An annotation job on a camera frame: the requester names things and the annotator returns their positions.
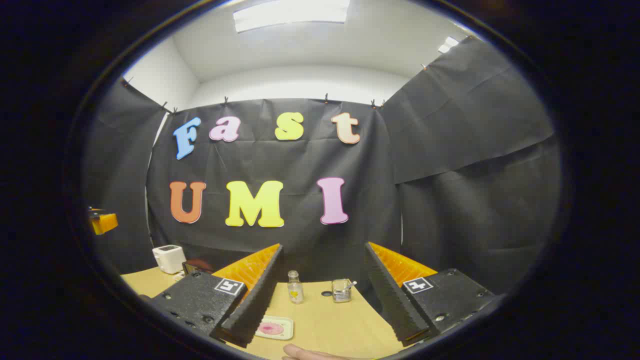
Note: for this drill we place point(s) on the clear glass bottle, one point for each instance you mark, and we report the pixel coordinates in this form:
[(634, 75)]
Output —
[(295, 290)]

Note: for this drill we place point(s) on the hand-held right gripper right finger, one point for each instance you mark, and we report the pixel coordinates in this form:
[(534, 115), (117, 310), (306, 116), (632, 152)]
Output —
[(392, 300)]

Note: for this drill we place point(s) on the black electric oven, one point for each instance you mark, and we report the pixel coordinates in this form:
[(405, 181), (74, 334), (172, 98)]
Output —
[(199, 265)]

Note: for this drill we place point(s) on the ceiling light panel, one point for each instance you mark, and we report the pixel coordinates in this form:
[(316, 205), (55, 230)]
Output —
[(290, 14), (448, 45)]

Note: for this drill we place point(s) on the white square plate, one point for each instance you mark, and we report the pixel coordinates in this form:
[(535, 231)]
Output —
[(285, 330)]

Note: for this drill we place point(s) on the pink meat slice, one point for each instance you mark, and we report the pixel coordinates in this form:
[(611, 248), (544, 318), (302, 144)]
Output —
[(271, 328)]

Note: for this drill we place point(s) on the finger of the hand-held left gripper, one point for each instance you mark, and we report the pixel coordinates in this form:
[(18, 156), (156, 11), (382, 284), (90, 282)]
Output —
[(104, 223)]

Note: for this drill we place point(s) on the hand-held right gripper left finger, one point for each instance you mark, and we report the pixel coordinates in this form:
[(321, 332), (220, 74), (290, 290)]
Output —
[(260, 300)]

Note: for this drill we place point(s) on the white toaster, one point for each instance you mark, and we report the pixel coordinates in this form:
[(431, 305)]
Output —
[(169, 259)]

